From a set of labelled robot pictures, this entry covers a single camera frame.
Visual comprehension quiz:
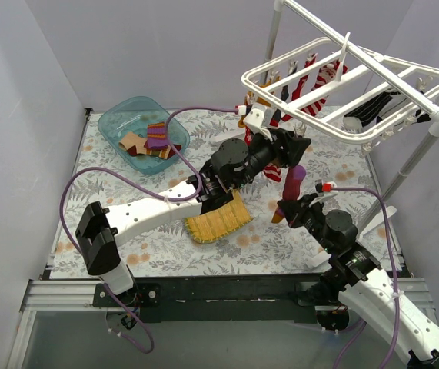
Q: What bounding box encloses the red white striped sock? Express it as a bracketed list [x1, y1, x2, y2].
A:
[299, 63, 349, 117]
[244, 127, 282, 183]

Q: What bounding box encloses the maroon sock with orange cuff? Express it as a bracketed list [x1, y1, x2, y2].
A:
[145, 122, 168, 150]

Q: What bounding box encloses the beige striped sock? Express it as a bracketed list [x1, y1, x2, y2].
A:
[118, 132, 175, 160]

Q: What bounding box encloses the maroon purple striped sock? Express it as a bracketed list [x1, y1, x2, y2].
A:
[271, 165, 306, 224]

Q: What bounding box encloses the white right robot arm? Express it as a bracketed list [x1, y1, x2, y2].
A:
[278, 193, 439, 368]

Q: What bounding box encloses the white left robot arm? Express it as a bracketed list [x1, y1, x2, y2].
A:
[75, 128, 311, 308]

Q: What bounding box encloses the white clip sock hanger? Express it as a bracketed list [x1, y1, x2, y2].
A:
[241, 37, 439, 145]

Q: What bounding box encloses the navy blue sock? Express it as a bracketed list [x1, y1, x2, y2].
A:
[270, 68, 297, 127]

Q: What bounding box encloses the red sock with white pattern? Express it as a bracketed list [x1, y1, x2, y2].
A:
[291, 53, 318, 101]

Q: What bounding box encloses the black white striped sock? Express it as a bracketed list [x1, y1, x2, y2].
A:
[343, 91, 396, 129]

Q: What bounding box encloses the woven bamboo tray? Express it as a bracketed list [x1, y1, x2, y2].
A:
[185, 191, 252, 244]

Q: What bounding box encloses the teal transparent plastic basin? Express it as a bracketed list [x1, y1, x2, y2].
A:
[98, 96, 190, 175]

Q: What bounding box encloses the white drying rack stand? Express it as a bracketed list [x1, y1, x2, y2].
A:
[208, 0, 439, 270]

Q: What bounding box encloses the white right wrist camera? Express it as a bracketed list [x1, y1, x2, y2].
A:
[311, 181, 338, 205]

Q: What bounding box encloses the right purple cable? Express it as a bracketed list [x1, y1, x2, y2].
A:
[332, 184, 401, 369]

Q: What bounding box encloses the purple cable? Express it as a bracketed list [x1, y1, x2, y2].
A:
[332, 184, 401, 369]
[59, 106, 248, 354]

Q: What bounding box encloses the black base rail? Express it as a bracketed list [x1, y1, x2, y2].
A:
[95, 273, 353, 324]

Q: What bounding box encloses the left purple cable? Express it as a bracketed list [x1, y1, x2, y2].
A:
[59, 106, 248, 354]

